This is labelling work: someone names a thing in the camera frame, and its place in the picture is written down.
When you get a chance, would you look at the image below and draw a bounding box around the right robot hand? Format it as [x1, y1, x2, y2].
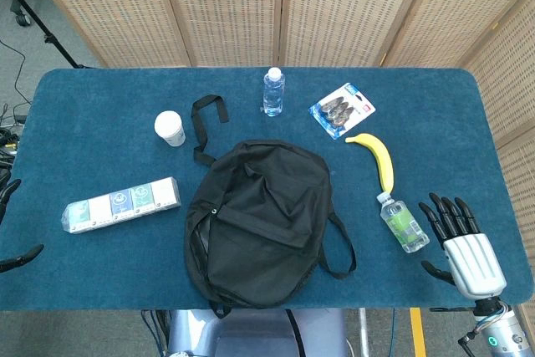
[419, 192, 507, 300]

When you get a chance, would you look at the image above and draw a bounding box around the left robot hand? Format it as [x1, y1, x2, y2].
[0, 178, 45, 273]

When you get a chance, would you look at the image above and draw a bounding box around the black backpack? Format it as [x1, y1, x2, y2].
[183, 94, 359, 319]

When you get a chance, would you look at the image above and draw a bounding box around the green label drink bottle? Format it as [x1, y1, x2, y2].
[376, 191, 431, 254]

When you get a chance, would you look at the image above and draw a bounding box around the blue felt table cover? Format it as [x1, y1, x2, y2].
[0, 66, 535, 312]

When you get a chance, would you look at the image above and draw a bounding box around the long tea box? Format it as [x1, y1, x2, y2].
[61, 176, 182, 235]

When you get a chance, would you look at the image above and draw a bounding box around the yellow banana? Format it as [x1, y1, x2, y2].
[344, 132, 395, 193]

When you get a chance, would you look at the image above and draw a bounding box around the white paper cup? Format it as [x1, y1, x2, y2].
[153, 110, 186, 148]

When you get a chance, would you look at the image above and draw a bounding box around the blue card blister pack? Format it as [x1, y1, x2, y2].
[308, 82, 377, 141]

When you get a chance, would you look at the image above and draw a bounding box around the black tripod stand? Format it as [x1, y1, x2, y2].
[0, 0, 96, 69]

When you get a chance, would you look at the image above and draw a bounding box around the blue-grey robot torso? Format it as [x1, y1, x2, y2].
[166, 309, 350, 357]

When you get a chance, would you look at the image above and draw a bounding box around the clear water bottle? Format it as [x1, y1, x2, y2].
[262, 67, 285, 117]

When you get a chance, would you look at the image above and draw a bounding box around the wooden rattan folding screen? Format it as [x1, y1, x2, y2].
[18, 0, 535, 316]

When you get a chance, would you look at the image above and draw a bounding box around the floor cable bundle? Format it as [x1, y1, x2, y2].
[0, 38, 33, 191]

